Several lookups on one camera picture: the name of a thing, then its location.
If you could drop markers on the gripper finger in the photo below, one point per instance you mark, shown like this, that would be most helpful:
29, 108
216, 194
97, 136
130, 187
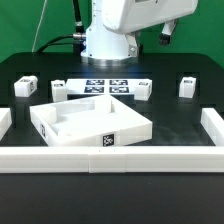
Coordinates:
167, 32

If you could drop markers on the white square tabletop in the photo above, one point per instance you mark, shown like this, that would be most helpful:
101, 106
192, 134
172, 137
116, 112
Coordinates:
93, 121

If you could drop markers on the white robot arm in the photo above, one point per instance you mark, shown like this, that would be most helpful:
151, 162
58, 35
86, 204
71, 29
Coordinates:
111, 39

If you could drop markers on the white base tag plate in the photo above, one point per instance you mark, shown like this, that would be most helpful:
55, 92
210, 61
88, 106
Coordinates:
101, 86

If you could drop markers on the white U-shaped fence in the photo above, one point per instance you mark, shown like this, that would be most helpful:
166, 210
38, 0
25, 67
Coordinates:
111, 160

